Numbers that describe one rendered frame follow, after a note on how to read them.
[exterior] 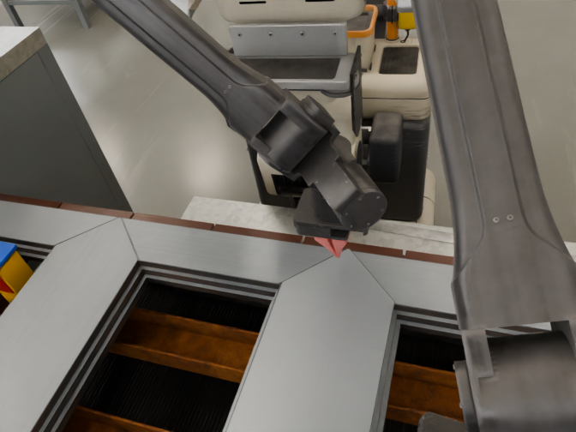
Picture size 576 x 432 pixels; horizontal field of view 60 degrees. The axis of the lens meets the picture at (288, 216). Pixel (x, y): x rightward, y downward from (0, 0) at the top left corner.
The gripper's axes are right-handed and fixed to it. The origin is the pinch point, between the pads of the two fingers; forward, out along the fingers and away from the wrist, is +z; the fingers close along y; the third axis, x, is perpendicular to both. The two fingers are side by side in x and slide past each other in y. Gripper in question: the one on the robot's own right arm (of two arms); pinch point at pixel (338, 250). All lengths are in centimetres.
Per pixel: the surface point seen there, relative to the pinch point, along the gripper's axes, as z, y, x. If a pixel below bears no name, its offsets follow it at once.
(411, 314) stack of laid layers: 8.3, 11.5, -3.5
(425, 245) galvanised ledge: 24.6, 11.7, 24.2
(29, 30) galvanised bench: -13, -82, 43
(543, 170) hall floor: 93, 53, 132
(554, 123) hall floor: 93, 59, 166
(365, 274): 6.7, 3.7, 1.3
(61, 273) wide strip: 6.4, -48.6, -8.1
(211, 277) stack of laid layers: 8.0, -21.9, -3.0
